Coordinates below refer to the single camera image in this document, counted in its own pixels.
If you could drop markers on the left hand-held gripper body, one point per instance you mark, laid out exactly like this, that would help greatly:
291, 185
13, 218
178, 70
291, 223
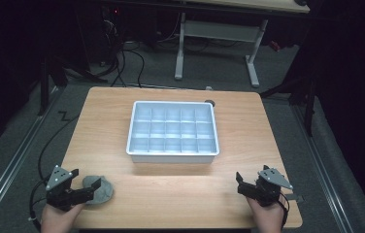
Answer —
61, 194

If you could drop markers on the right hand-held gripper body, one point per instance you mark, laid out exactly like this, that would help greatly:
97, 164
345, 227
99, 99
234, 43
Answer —
268, 189

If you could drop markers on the grey cloth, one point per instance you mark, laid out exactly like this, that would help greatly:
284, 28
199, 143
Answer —
104, 194

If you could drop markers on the white compartment tray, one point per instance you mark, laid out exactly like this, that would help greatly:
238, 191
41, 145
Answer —
172, 129

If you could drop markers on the person's left hand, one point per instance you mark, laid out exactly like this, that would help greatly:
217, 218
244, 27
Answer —
57, 219

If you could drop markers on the person's right hand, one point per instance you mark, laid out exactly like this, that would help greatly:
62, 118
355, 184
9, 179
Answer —
268, 217

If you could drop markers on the dark round table grommet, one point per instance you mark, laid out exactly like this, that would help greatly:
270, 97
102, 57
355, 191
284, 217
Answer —
210, 103

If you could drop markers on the dark metal stand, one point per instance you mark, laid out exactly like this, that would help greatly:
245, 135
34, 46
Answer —
309, 110
43, 93

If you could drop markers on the small red object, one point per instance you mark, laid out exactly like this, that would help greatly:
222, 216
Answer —
275, 46

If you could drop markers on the desk with white legs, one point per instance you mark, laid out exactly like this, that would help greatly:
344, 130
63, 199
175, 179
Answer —
219, 30

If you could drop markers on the dark computer tower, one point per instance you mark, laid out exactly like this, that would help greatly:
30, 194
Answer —
112, 22

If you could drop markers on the metal floor rail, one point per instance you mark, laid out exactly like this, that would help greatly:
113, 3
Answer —
15, 161
319, 168

